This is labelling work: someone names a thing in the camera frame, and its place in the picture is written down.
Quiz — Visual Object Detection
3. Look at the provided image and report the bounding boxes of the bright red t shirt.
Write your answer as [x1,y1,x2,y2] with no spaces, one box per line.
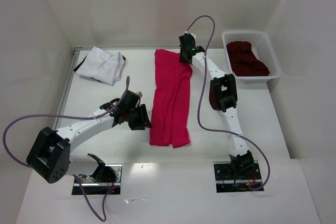
[149,49,193,148]

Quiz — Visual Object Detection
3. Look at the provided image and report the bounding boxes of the dark red t shirt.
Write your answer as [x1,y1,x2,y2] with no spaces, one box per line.
[226,41,270,77]

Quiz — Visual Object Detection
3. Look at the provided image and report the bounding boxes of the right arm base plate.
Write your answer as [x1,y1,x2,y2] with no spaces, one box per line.
[214,162,263,193]

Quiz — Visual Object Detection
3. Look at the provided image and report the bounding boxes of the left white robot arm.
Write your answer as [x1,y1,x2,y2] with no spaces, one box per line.
[26,90,152,184]

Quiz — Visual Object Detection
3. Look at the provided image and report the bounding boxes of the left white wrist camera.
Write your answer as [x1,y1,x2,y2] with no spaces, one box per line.
[136,91,143,99]

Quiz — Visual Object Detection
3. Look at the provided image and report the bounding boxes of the white folded t shirt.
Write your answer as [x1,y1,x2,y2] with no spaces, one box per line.
[74,47,126,86]

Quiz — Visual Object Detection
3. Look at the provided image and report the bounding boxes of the white plastic basket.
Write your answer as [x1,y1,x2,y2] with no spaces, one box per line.
[222,30,281,83]

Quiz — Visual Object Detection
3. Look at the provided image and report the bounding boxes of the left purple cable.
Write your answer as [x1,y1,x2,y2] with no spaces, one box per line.
[2,76,131,222]

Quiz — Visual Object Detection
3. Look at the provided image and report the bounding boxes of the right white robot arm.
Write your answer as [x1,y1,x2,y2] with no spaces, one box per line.
[179,32,254,179]

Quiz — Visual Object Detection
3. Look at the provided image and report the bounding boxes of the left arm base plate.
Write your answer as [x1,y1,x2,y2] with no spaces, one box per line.
[77,164,122,195]

